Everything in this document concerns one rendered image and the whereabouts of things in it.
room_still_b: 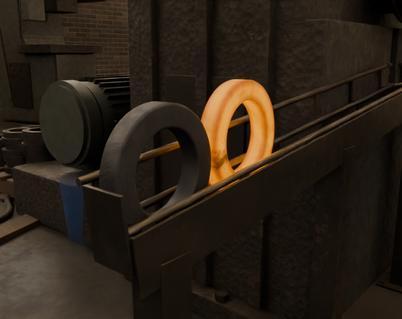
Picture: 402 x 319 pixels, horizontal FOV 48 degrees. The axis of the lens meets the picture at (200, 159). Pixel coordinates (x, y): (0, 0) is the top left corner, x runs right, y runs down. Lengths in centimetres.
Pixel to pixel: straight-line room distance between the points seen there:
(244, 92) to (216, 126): 9
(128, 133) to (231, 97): 21
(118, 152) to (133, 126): 4
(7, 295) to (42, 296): 12
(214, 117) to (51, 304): 109
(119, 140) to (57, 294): 117
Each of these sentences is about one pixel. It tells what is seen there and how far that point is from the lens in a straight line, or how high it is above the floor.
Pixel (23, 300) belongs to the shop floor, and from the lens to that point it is 168.
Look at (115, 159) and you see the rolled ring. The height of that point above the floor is 67.
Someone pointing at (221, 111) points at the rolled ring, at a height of 71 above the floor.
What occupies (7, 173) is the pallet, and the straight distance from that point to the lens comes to 274.
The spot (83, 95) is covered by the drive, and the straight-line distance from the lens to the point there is 197.
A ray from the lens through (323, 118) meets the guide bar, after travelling 108.
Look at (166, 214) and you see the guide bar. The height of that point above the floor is 59.
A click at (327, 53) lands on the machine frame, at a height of 79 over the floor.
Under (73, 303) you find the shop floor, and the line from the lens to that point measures 161.
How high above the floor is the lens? 79
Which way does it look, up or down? 13 degrees down
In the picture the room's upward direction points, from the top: straight up
